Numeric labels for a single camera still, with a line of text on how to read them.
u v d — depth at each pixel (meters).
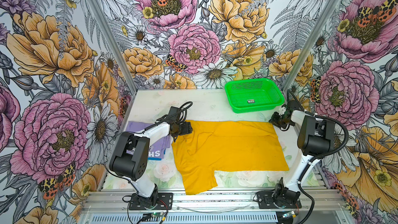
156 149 0.88
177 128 0.80
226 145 0.92
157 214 0.71
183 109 0.72
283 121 0.88
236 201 0.76
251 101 1.15
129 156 0.47
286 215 0.72
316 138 0.54
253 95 1.24
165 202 0.73
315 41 0.92
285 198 0.69
